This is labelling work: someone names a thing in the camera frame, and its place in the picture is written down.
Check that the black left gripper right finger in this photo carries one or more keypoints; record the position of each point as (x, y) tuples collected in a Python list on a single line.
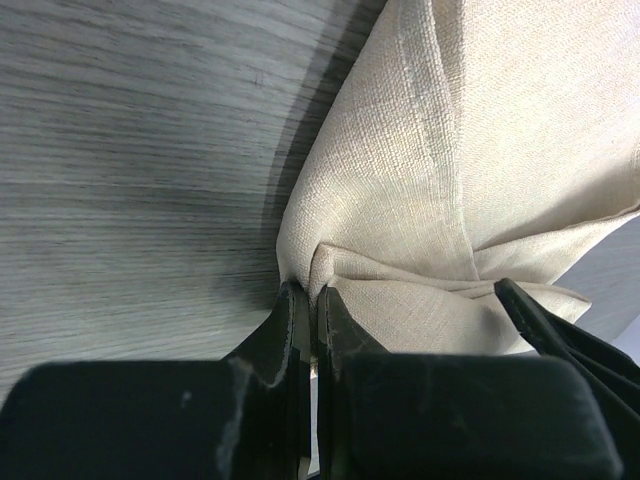
[(355, 411)]

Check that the beige cloth napkin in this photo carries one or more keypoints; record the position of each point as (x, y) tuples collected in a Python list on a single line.
[(471, 141)]

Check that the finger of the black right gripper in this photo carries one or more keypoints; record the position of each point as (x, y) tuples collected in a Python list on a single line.
[(612, 374)]

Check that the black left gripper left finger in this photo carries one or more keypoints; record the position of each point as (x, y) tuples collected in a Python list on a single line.
[(269, 434)]

